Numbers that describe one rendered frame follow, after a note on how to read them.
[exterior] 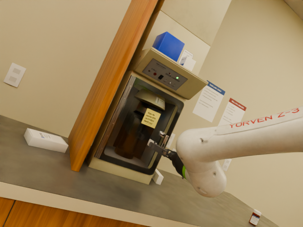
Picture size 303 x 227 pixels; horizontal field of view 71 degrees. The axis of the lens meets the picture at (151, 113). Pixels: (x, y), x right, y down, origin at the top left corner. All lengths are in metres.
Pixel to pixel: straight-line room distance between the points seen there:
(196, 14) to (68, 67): 0.76
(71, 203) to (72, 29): 0.98
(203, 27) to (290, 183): 2.04
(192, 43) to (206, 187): 0.70
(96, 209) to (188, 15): 0.91
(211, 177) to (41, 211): 0.51
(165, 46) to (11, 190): 0.71
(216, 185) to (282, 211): 2.17
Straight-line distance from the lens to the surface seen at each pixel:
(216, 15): 1.22
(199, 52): 1.13
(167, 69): 0.93
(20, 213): 0.76
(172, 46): 0.93
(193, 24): 1.13
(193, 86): 1.01
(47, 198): 0.70
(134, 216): 0.79
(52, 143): 1.02
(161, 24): 1.04
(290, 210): 2.94
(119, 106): 0.94
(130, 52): 0.87
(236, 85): 1.89
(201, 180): 0.67
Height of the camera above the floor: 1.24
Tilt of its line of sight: 2 degrees up
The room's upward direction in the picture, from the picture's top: 24 degrees clockwise
